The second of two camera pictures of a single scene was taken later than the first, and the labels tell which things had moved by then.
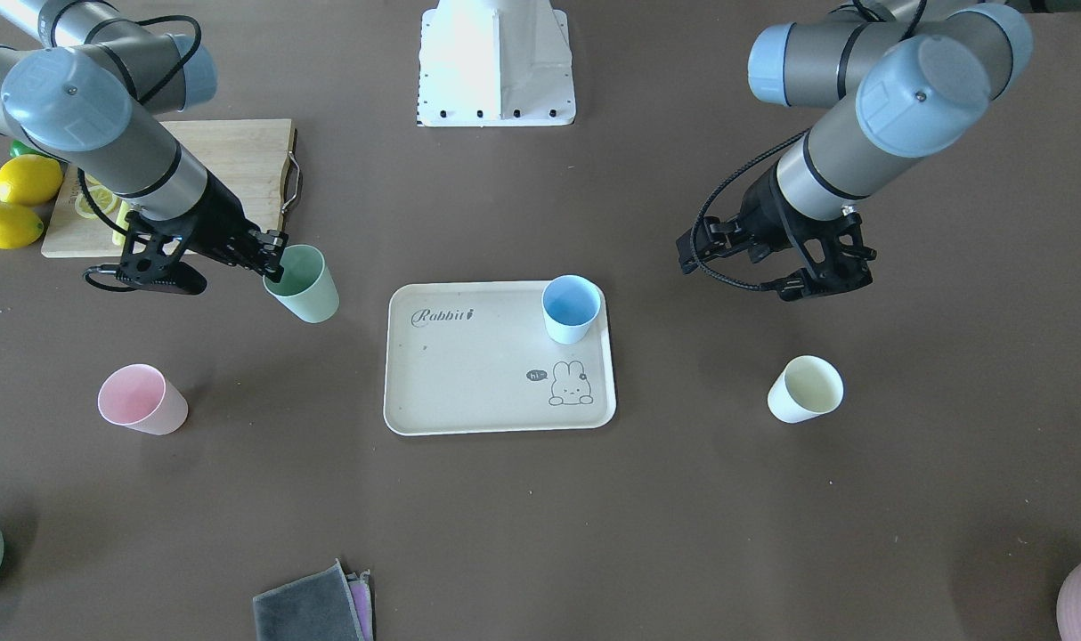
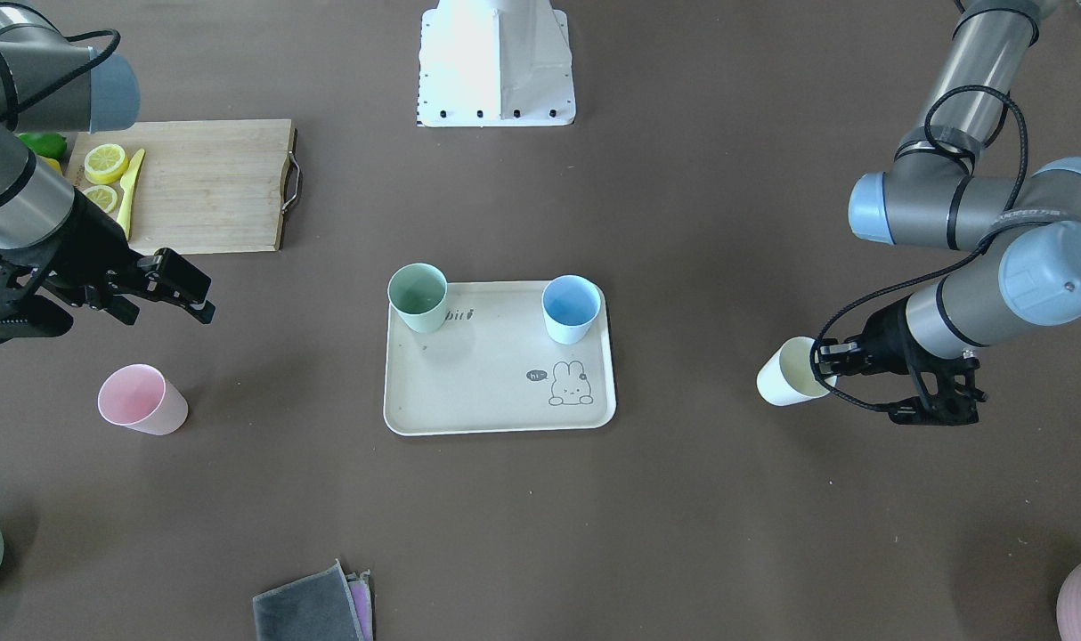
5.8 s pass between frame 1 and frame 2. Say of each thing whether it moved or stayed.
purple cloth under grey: stayed
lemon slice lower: stayed
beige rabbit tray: stayed
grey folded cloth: stayed
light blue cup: stayed
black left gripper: moved
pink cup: stayed
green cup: moved
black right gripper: moved
